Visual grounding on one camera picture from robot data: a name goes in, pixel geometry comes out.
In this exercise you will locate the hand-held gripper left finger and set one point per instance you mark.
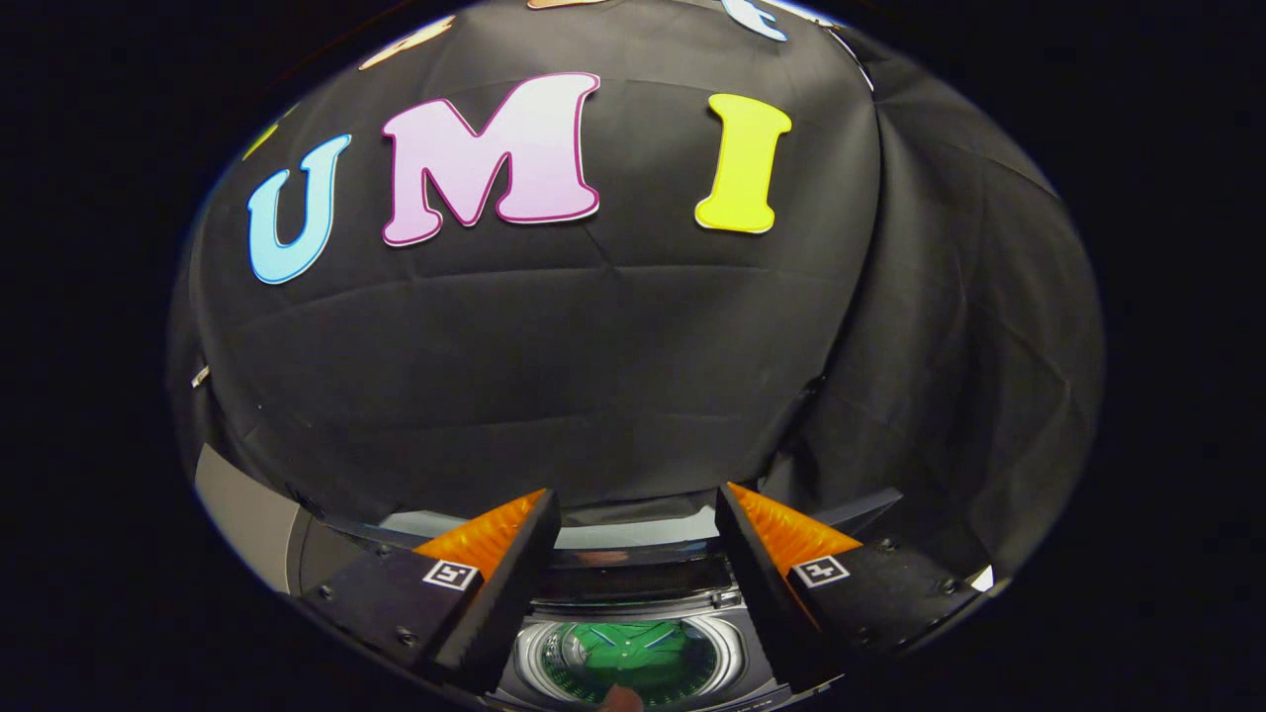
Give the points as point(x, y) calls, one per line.
point(509, 583)

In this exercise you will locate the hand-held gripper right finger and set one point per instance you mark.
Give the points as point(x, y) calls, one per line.
point(767, 583)

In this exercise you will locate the grey washing machine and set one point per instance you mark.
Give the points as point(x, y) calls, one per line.
point(732, 643)

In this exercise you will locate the green polo shirt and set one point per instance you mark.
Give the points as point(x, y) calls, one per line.
point(653, 653)

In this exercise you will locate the dark washing machine lid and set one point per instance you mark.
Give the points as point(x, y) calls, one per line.
point(633, 534)

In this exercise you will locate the grey table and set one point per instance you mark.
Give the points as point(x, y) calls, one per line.
point(247, 514)

